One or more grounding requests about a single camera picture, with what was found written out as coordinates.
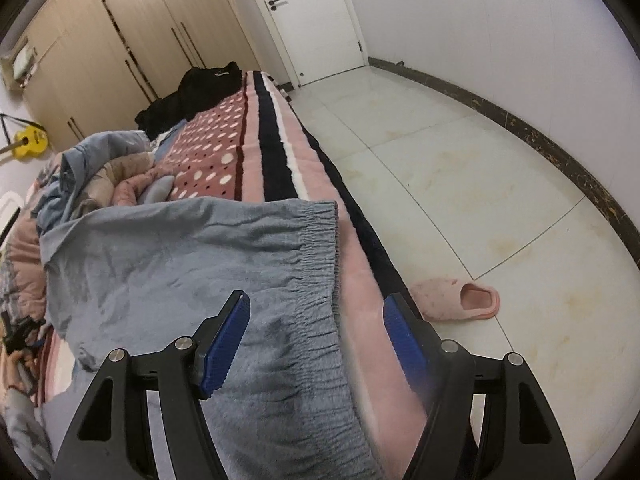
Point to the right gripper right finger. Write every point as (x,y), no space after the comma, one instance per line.
(485,418)

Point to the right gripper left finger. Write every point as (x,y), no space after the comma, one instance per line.
(110,434)

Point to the grey-blue sweatpants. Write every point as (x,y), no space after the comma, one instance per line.
(210,327)

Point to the black clothing pile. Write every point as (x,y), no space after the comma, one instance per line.
(200,89)

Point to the pink slipper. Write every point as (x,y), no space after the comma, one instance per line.
(454,300)

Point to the pink grey striped duvet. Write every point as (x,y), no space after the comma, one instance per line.
(120,182)

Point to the yellow ukulele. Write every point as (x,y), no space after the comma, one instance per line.
(31,142)

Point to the striped pink bed blanket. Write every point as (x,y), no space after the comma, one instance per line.
(138,277)

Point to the wooden wardrobe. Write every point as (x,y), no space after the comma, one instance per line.
(84,66)

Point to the white door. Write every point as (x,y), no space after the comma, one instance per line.
(320,38)

